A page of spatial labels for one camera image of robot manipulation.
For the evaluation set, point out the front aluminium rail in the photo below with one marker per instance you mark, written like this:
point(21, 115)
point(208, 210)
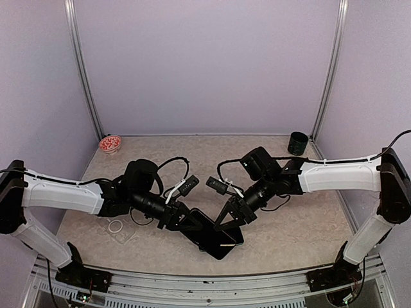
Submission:
point(281, 289)

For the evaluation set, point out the left aluminium frame post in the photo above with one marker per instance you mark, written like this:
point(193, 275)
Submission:
point(82, 71)

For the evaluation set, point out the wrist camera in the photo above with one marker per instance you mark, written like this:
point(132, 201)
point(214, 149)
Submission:
point(222, 187)
point(183, 188)

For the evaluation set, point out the clear magsafe case left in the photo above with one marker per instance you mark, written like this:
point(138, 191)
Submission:
point(120, 230)

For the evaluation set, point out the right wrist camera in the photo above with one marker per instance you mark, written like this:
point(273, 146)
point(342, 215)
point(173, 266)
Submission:
point(222, 187)

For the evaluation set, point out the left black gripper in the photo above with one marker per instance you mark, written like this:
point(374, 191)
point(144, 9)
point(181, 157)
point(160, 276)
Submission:
point(171, 208)

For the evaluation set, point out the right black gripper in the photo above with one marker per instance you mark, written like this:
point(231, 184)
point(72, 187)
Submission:
point(248, 214)

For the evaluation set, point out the purple smartphone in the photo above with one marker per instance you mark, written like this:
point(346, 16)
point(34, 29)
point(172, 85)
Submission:
point(194, 237)

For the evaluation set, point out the right aluminium frame post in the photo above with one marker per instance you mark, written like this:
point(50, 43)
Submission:
point(332, 68)

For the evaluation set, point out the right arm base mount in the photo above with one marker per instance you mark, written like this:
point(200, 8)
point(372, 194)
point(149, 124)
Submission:
point(340, 273)

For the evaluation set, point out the aluminium frame post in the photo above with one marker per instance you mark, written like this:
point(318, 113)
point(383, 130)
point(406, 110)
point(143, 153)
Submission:
point(82, 71)
point(332, 68)

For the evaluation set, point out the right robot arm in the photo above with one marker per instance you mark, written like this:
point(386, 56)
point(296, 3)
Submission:
point(382, 174)

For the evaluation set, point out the red white patterned bowl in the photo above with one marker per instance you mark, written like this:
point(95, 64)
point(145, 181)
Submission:
point(110, 144)

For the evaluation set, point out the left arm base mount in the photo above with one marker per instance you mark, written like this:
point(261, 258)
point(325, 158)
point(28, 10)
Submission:
point(76, 274)

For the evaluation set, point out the teal-edged smartphone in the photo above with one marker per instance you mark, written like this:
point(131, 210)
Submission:
point(220, 241)

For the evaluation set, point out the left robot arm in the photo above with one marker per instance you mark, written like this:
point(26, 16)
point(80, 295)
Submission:
point(22, 189)

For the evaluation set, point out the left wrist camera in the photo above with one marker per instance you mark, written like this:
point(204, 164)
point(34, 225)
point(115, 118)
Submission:
point(183, 188)

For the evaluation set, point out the dark green cup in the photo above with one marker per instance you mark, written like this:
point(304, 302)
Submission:
point(297, 143)

